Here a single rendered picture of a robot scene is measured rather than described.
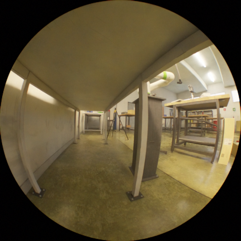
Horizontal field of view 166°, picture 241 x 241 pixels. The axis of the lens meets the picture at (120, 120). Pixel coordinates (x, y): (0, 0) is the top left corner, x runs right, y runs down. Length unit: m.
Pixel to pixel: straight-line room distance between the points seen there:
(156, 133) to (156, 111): 0.19
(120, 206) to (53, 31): 0.95
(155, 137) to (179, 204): 0.62
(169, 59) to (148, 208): 0.83
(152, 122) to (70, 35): 0.77
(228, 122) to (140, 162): 1.38
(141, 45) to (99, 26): 0.18
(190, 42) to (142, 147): 0.54
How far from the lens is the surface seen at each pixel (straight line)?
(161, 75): 1.09
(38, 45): 0.48
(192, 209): 0.78
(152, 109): 0.73
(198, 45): 0.35
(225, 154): 1.59
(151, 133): 0.73
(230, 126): 1.53
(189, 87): 1.75
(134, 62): 0.46
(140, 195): 0.75
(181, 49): 0.37
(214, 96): 1.49
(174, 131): 1.68
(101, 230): 0.60
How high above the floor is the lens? 0.57
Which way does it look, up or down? 1 degrees up
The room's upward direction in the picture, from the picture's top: 2 degrees clockwise
